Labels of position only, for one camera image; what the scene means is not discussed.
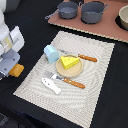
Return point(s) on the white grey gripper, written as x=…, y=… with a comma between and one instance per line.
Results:
x=9, y=51

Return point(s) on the orange bread loaf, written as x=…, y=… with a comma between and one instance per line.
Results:
x=16, y=70

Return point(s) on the yellow cheese wedge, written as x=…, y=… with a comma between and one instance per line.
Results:
x=68, y=62

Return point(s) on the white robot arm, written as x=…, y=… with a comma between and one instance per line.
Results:
x=6, y=6

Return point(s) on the woven beige placemat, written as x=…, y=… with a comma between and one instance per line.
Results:
x=74, y=104

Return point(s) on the beige bowl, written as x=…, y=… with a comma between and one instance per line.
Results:
x=123, y=14

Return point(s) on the fork with orange handle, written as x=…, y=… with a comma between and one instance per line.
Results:
x=54, y=76

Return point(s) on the grey saucepan with handle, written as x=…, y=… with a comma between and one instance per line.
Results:
x=66, y=10

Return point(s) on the knife with orange handle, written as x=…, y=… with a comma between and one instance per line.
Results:
x=79, y=55

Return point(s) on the grey two-handled pot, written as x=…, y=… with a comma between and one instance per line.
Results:
x=91, y=12

